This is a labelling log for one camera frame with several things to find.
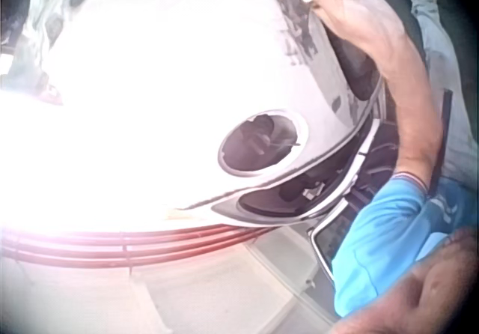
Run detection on person's left hand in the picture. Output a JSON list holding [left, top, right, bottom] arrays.
[[293, 0, 408, 56]]

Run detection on black vehicle seat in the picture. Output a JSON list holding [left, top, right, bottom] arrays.
[[328, 0, 427, 101]]

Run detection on person's legs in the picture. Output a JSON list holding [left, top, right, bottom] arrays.
[[409, 0, 479, 189]]

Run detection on black upright bar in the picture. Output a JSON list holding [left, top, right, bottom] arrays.
[[428, 88, 454, 197]]

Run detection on white vehicle body panel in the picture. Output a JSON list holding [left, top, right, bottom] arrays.
[[0, 0, 387, 238]]

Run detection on chrome-edged vehicle frame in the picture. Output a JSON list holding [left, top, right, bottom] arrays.
[[305, 194, 361, 279]]

